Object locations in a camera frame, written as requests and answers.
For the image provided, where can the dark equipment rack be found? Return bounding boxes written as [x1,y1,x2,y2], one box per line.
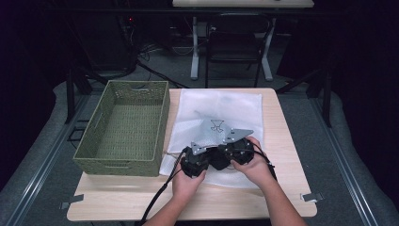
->
[114,0,139,73]

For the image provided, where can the black garment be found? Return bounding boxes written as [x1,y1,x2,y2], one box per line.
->
[206,146,233,171]

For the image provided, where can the person's left hand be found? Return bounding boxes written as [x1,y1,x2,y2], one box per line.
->
[170,162,208,202]

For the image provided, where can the person's right hand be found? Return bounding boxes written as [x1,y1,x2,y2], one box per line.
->
[230,136,278,190]

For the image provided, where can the right hand-held gripper cable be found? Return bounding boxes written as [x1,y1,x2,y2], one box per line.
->
[250,150,279,183]

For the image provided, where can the white mesh laundry bag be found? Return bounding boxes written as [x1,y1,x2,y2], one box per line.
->
[158,88,264,190]

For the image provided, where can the aluminium floor rail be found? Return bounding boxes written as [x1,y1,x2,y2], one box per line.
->
[308,93,382,226]
[2,93,92,226]

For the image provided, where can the black metal stand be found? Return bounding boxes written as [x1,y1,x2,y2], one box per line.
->
[64,67,109,125]
[275,67,333,128]

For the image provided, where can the white-legged desk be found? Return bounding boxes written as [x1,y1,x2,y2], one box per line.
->
[171,0,315,82]

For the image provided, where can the grey tape strip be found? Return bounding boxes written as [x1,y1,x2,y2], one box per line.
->
[299,191,325,203]
[59,193,85,211]

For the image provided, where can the black folding chair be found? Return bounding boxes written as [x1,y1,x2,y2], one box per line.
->
[204,12,273,89]

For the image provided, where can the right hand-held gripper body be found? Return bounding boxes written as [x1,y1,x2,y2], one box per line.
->
[219,127,255,167]

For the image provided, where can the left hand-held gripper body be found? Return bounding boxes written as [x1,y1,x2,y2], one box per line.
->
[180,141,211,179]

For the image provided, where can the green woven basket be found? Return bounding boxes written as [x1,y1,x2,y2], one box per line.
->
[72,79,171,178]

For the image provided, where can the black floor cables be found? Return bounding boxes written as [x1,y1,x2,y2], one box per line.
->
[136,42,190,89]

